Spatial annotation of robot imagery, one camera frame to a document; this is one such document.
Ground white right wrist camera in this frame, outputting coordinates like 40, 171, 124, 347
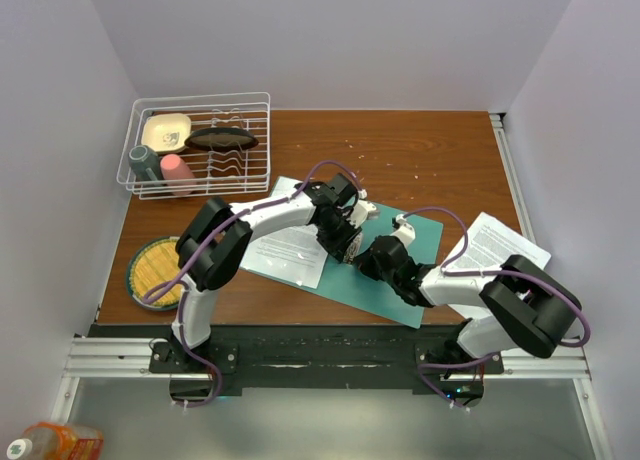
391, 214, 416, 248

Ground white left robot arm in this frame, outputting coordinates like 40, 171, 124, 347
171, 174, 378, 372

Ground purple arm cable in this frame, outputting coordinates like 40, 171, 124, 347
397, 207, 594, 409
142, 160, 369, 409

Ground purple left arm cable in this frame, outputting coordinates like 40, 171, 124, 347
142, 160, 369, 409

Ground cream square dish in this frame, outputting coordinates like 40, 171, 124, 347
141, 113, 192, 155

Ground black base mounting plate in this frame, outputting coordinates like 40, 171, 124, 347
148, 323, 506, 397

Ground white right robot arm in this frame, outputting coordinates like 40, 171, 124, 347
354, 235, 591, 373

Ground printed white paper sheet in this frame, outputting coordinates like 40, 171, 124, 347
240, 226, 328, 289

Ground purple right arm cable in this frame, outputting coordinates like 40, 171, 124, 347
397, 207, 594, 409

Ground dark brown oval plate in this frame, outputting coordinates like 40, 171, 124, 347
185, 127, 258, 153

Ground orange drink bottle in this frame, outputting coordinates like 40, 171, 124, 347
6, 422, 104, 460

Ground white wire dish rack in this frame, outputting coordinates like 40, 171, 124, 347
116, 92, 271, 200

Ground grey cup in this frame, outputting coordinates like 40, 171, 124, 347
128, 145, 163, 183

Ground pink cup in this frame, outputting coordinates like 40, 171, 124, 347
160, 154, 197, 196

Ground round green yellow plate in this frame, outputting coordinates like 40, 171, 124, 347
125, 236, 182, 312

